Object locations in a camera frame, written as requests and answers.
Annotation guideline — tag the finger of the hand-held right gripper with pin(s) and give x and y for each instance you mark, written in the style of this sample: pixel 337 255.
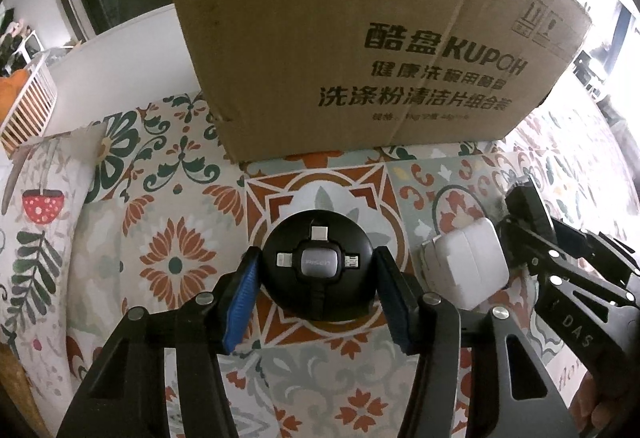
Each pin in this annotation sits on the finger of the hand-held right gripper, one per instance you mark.
pixel 600 248
pixel 530 218

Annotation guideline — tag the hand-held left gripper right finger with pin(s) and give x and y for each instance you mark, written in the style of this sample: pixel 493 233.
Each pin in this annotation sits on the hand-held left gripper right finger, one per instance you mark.
pixel 395 303

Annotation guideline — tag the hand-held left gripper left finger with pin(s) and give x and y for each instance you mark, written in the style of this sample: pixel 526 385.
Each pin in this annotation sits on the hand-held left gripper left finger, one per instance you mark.
pixel 240 303

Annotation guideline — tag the white cube charger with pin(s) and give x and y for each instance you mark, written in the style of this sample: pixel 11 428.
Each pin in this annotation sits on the white cube charger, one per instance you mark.
pixel 470 260

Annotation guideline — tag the brown cardboard box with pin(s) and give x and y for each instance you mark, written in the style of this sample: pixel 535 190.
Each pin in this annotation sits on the brown cardboard box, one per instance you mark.
pixel 350 43

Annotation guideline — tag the person's right hand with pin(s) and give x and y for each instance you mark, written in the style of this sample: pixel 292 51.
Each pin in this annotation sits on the person's right hand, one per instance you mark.
pixel 597 413

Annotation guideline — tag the patterned table mat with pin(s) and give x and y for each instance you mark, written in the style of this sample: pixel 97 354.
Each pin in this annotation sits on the patterned table mat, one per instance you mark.
pixel 170 228

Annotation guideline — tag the woven brown placemat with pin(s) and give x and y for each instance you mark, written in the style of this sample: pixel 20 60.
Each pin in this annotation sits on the woven brown placemat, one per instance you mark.
pixel 12 383

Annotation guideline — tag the white slatted fruit basket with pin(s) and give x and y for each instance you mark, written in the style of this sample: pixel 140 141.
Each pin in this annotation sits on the white slatted fruit basket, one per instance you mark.
pixel 30 108

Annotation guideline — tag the orange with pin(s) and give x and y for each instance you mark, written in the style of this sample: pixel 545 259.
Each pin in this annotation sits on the orange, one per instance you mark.
pixel 12 90

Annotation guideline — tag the white shoe rack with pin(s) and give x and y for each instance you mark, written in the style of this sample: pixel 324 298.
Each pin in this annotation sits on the white shoe rack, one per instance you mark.
pixel 20 38

